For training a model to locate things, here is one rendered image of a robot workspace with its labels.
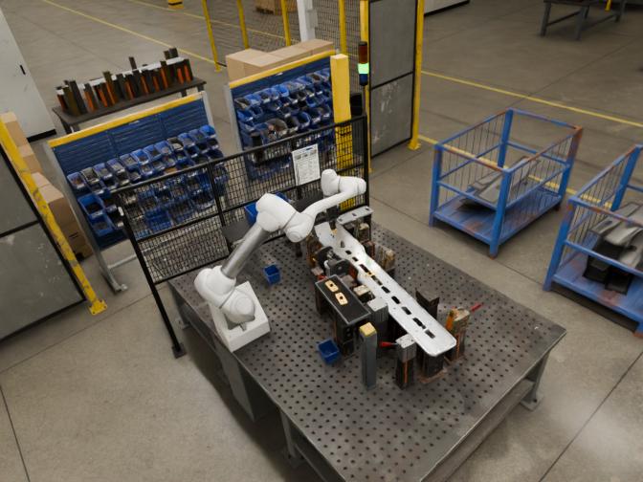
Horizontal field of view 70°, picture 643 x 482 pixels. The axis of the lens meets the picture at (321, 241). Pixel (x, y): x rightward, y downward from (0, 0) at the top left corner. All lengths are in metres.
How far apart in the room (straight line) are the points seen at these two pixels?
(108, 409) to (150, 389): 0.32
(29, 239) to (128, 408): 1.56
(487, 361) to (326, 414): 0.98
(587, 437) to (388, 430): 1.51
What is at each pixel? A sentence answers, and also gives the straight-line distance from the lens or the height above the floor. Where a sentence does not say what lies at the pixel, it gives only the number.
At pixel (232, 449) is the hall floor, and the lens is 3.46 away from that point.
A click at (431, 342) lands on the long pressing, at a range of 2.56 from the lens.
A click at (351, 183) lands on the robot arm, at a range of 2.89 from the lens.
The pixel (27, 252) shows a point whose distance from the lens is 4.38.
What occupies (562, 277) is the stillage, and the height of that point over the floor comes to 0.19.
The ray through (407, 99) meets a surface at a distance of 6.25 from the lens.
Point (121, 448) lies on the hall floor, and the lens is 3.75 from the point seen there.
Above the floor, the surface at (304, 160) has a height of 1.35.
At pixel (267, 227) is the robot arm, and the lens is 2.51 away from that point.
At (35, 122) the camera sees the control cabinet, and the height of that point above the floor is 0.28.
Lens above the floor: 2.95
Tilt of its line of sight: 37 degrees down
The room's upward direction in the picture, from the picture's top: 6 degrees counter-clockwise
